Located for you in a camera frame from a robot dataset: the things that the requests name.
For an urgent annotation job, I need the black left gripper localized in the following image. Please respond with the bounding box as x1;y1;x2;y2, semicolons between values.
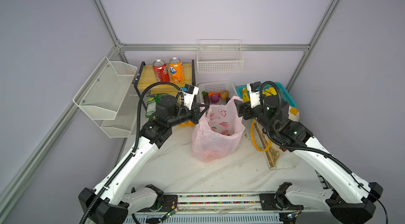
168;102;209;128

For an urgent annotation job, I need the pink plastic grocery bag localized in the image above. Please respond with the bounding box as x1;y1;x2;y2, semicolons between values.
192;96;245;163

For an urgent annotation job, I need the white canvas tote bag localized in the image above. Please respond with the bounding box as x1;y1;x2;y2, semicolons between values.
249;105;301;170

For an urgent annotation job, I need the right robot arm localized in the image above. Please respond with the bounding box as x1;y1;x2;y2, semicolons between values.
235;81;383;224

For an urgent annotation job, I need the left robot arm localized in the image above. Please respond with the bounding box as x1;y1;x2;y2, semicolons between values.
79;85;209;224

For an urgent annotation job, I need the light purple eggplant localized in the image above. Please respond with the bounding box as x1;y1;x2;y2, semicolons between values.
202;91;211;105

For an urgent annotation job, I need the purple onion back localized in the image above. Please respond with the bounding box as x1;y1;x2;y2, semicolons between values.
210;94;221;103

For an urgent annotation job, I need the yellow banana left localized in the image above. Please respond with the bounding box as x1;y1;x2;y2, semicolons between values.
242;88;250;102

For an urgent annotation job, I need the orange carrot back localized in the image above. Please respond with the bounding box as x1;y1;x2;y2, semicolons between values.
208;92;220;97

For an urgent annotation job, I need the white plastic vegetable basket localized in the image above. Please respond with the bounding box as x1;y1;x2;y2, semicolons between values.
197;81;241;103

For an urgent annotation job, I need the brown potato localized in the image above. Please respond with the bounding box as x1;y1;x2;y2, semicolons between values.
220;90;229;100

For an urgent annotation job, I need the yellow banana bunch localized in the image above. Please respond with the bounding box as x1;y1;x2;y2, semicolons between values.
262;87;277;97

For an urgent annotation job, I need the teal plastic fruit basket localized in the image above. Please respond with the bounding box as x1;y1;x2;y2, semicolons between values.
236;82;297;108

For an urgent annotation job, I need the orange soda can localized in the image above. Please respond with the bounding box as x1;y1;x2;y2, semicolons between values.
169;58;185;83

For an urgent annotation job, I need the green snack bag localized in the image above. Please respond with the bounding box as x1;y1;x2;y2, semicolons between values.
146;93;167;118

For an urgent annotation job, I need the red cola can middle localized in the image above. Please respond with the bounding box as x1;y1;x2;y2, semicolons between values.
153;59;170;82

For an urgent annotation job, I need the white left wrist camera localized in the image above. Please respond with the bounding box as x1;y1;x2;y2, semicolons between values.
181;84;199;110

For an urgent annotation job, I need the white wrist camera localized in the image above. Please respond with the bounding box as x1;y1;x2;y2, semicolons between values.
246;81;262;109
181;84;199;110

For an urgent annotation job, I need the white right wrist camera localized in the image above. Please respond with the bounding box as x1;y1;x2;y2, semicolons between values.
246;81;262;109

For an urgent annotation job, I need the white wire wall basket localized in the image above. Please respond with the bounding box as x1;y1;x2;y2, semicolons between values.
197;39;244;73

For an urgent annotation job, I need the black frame wooden shelf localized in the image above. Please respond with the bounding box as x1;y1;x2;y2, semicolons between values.
134;60;196;96

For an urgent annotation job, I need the white mesh wall rack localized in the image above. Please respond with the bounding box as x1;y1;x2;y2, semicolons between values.
73;57;138;138

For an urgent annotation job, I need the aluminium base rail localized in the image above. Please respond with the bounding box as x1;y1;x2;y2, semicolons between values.
85;191;355;224

